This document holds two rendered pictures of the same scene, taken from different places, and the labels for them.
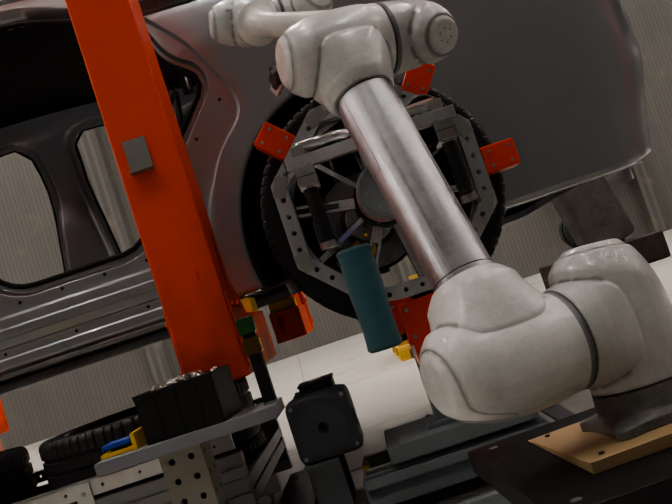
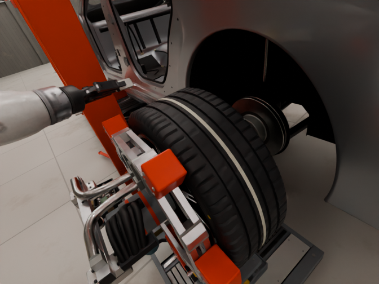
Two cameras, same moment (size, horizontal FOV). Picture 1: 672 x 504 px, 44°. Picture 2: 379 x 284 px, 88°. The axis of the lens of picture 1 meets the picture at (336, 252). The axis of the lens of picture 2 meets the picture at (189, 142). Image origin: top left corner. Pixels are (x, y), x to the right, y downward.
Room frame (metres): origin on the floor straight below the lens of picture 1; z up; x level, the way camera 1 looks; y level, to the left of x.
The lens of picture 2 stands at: (2.08, -0.68, 1.41)
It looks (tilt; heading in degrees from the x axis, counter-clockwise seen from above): 34 degrees down; 62
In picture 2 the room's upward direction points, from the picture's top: 15 degrees counter-clockwise
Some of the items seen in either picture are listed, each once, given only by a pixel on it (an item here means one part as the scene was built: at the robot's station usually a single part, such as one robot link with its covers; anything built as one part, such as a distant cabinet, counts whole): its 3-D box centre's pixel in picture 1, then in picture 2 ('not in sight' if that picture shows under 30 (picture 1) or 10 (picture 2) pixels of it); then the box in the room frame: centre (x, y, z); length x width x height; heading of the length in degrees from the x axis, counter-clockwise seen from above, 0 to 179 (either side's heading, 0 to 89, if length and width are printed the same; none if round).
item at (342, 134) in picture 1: (323, 133); (97, 171); (2.04, -0.06, 1.03); 0.19 x 0.18 x 0.11; 179
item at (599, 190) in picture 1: (573, 187); not in sight; (9.08, -2.68, 1.01); 1.21 x 1.19 x 2.02; 2
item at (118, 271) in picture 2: (443, 131); (110, 271); (1.96, -0.33, 0.93); 0.09 x 0.05 x 0.05; 179
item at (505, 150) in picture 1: (497, 157); (217, 272); (2.17, -0.48, 0.85); 0.09 x 0.08 x 0.07; 89
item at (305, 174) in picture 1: (307, 177); (85, 194); (1.96, 0.01, 0.93); 0.09 x 0.05 x 0.05; 179
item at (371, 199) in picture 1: (384, 192); (142, 212); (2.09, -0.16, 0.85); 0.21 x 0.14 x 0.14; 179
